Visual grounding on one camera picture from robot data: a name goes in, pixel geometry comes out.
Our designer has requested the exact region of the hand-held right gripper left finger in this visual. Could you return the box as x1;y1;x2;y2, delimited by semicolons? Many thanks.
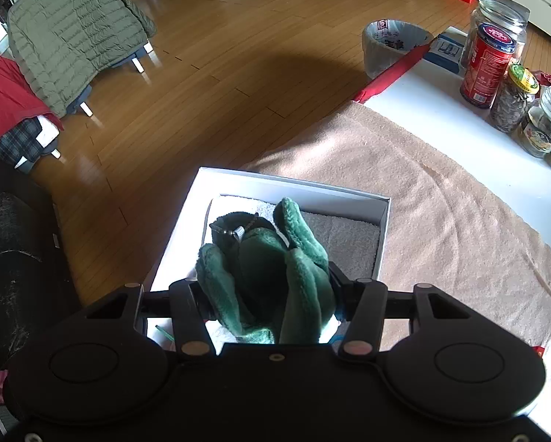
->
87;278;216;358

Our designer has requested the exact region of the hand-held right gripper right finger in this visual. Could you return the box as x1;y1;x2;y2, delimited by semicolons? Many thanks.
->
327;262;472;362

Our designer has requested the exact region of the green plush toy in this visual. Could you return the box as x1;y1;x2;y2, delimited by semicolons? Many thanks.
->
195;197;336;345

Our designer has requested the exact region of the white cardboard box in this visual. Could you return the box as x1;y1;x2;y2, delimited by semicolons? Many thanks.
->
144;167;392;346

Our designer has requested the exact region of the beige blanket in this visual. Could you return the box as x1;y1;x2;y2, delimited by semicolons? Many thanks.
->
239;101;551;440

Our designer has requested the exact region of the black leather sofa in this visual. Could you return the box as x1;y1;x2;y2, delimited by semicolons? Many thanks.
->
0;157;83;373

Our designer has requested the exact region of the plaid cloth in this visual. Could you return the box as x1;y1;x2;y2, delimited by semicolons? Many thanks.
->
0;117;43;169

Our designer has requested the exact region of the grey trash bin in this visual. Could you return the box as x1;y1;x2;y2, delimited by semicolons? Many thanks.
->
361;19;435;80

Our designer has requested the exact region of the green-lidded seed jar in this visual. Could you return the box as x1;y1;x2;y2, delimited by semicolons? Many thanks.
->
489;63;540;133

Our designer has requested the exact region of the clear glass jar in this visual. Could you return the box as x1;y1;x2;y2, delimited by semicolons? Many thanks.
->
516;87;551;158

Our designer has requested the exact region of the red tin can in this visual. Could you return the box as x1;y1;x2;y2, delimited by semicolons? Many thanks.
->
460;23;516;110

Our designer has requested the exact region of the blue and white small box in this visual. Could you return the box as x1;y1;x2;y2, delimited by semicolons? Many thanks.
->
425;27;470;73

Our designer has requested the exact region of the red cloth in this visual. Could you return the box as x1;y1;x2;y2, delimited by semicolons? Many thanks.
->
0;48;53;152

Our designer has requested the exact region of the green quilted jacket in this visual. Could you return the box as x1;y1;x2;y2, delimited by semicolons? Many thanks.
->
7;0;158;119

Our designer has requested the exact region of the large glass cookie jar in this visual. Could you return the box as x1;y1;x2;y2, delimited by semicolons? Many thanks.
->
460;0;529;70

